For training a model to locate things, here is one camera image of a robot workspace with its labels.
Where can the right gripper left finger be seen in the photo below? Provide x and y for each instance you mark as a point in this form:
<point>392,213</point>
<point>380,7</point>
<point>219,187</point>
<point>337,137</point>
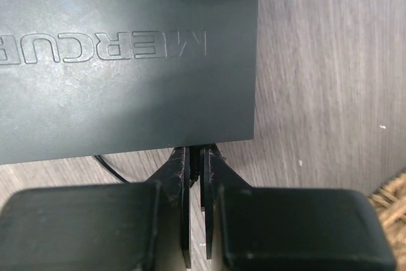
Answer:
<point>123,226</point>

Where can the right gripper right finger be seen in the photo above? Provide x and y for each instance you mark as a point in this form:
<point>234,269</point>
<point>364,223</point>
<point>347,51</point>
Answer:
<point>273,228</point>

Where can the black network switch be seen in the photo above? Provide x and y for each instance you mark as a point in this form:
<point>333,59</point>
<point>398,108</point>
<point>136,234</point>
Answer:
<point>89,77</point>

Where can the wicker basket with liner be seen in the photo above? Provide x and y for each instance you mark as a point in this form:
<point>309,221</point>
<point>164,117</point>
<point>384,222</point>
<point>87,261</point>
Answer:
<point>389,202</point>

